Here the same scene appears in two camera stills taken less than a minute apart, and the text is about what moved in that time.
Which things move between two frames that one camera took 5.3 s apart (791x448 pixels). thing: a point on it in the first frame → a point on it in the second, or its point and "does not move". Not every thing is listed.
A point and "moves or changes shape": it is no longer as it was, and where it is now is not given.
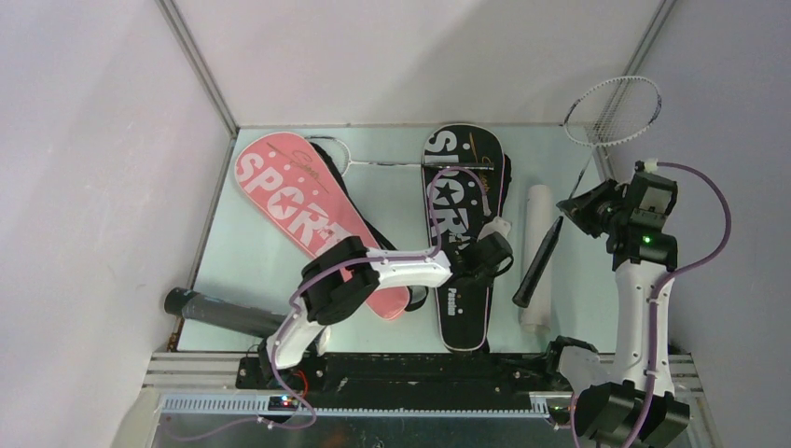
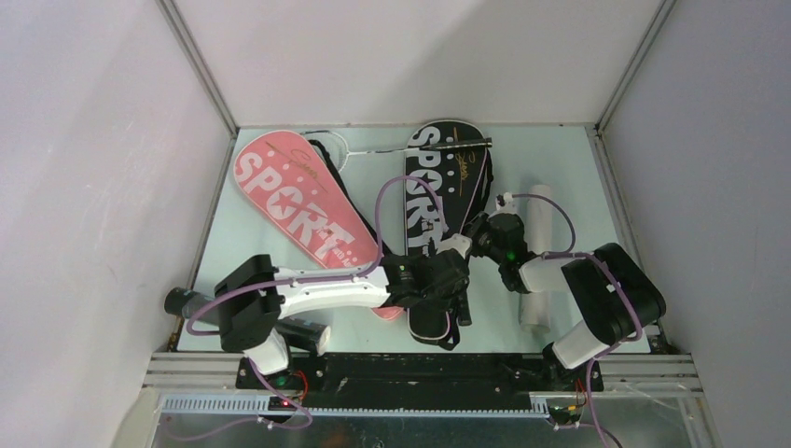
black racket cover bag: x=463 y=164 moves or changes shape
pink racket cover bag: x=290 y=180 does not move
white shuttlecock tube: x=537 y=315 does not move
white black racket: x=610 y=112 → x=464 y=312
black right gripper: x=579 y=208 → x=472 y=228
